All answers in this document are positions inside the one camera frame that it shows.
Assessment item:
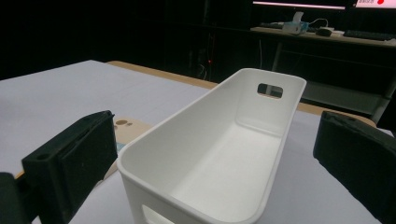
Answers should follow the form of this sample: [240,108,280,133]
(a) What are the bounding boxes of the tan phone case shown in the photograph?
[102,115,154,187]

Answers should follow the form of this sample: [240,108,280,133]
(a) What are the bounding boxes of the black keyboard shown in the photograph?
[343,29,395,42]

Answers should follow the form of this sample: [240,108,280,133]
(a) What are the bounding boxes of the white tissue box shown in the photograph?
[281,11,310,35]

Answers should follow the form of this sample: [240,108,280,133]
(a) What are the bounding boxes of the white metal table frame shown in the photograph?
[249,25,396,125]

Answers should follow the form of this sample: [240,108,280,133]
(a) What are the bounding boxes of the white plastic bin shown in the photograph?
[116,67,308,224]

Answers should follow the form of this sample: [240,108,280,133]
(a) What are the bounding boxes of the white cable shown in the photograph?
[307,17,330,30]

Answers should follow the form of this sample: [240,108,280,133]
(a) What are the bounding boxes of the wide monitor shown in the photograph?
[251,0,347,11]

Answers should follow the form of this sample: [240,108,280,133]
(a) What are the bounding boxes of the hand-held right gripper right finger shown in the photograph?
[312,110,396,224]

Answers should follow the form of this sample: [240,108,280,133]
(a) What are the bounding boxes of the white table mat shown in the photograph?
[0,59,393,224]

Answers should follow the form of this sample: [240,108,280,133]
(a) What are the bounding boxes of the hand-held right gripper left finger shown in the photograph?
[21,109,119,224]

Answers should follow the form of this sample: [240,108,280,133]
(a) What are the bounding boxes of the monitor with red mark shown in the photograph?
[354,0,396,9]

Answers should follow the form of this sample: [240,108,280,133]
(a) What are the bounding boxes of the black computer mouse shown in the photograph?
[315,27,332,38]

